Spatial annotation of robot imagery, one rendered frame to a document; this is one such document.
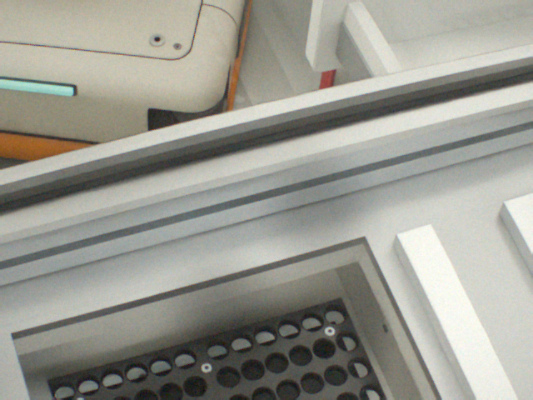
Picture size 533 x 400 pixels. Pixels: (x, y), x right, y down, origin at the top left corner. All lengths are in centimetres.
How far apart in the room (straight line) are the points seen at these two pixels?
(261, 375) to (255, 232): 9
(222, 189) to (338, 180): 7
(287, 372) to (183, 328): 11
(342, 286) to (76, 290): 20
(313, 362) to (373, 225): 8
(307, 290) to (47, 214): 22
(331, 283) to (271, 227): 12
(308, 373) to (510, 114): 19
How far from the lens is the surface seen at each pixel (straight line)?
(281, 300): 68
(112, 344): 66
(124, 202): 53
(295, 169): 55
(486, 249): 59
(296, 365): 59
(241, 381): 58
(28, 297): 56
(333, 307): 61
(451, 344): 54
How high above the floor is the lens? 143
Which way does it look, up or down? 55 degrees down
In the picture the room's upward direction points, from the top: 7 degrees clockwise
